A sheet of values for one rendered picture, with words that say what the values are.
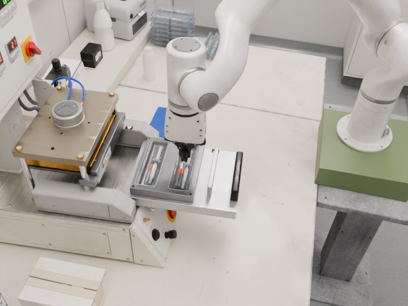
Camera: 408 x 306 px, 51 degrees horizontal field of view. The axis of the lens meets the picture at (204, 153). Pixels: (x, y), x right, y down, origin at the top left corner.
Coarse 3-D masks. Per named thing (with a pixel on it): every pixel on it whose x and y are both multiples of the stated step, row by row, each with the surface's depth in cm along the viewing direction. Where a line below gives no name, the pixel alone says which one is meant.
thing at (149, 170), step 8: (152, 144) 120; (160, 144) 120; (152, 152) 118; (160, 152) 118; (144, 160) 115; (152, 160) 116; (160, 160) 116; (144, 168) 113; (152, 168) 113; (160, 168) 114; (144, 176) 111; (152, 176) 111; (144, 184) 109; (152, 184) 109
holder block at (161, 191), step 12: (168, 144) 122; (168, 156) 118; (168, 168) 115; (132, 180) 111; (168, 180) 112; (192, 180) 112; (132, 192) 111; (144, 192) 110; (156, 192) 109; (168, 192) 109; (180, 192) 109; (192, 192) 109
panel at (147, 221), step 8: (144, 208) 116; (136, 216) 112; (144, 216) 116; (152, 216) 119; (160, 216) 124; (168, 216) 128; (176, 216) 133; (144, 224) 115; (152, 224) 119; (160, 224) 123; (168, 224) 127; (144, 232) 114; (152, 232) 117; (160, 232) 122; (152, 240) 117; (160, 240) 121; (168, 240) 125; (160, 248) 120; (168, 248) 124
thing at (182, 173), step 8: (192, 152) 118; (176, 160) 116; (184, 160) 116; (192, 160) 116; (176, 168) 114; (184, 168) 114; (192, 168) 114; (176, 176) 112; (184, 176) 112; (176, 184) 110; (184, 184) 110
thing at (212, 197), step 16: (144, 144) 125; (208, 160) 121; (224, 160) 121; (208, 176) 117; (224, 176) 117; (128, 192) 111; (208, 192) 110; (224, 192) 113; (160, 208) 112; (176, 208) 111; (192, 208) 110; (208, 208) 109; (224, 208) 109
